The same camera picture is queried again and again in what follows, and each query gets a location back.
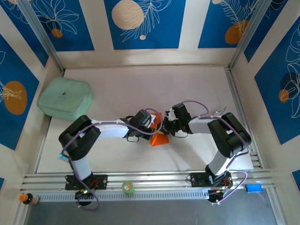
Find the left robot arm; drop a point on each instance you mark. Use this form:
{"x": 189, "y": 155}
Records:
{"x": 79, "y": 138}

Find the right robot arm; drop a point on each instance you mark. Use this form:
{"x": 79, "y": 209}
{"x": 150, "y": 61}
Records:
{"x": 229, "y": 138}

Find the green can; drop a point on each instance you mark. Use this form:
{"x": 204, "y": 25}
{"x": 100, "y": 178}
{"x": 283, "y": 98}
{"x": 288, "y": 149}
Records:
{"x": 127, "y": 188}

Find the mint green zipper pouch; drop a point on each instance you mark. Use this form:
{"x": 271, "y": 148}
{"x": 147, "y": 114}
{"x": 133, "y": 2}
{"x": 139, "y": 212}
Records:
{"x": 61, "y": 98}

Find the teal printed wrapper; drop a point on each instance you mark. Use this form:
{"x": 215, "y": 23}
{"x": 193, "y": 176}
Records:
{"x": 62, "y": 156}

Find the blue box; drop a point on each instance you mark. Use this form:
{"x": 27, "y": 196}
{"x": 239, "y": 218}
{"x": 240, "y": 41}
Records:
{"x": 253, "y": 188}

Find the orange capped bottle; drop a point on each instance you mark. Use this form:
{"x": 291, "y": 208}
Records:
{"x": 29, "y": 199}

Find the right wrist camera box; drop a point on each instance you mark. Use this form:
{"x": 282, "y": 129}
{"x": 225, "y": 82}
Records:
{"x": 171, "y": 114}

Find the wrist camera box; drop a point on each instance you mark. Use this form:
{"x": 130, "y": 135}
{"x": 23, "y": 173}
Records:
{"x": 171, "y": 114}
{"x": 153, "y": 119}

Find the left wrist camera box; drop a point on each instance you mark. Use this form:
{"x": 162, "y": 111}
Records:
{"x": 153, "y": 119}

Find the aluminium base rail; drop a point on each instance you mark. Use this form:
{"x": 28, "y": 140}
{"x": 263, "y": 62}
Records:
{"x": 152, "y": 178}

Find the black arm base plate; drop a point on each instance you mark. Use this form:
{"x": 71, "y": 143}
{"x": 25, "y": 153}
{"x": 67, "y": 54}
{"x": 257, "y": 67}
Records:
{"x": 198, "y": 180}
{"x": 100, "y": 181}

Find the aluminium frame post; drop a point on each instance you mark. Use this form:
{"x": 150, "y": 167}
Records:
{"x": 44, "y": 39}
{"x": 248, "y": 32}

